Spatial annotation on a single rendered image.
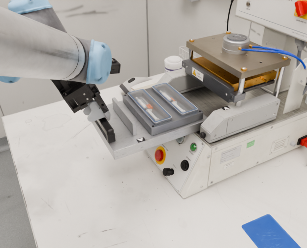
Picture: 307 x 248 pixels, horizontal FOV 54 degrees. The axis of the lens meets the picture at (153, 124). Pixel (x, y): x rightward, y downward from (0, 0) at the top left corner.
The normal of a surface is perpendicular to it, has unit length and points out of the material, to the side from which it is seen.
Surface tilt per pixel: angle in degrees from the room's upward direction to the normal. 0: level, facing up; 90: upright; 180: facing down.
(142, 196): 0
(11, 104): 90
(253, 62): 0
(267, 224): 0
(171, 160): 65
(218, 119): 41
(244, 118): 90
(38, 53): 101
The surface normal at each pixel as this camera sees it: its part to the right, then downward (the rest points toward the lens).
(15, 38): 0.98, 0.08
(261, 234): -0.02, -0.81
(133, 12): 0.49, 0.50
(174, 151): -0.81, -0.09
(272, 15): -0.89, 0.28
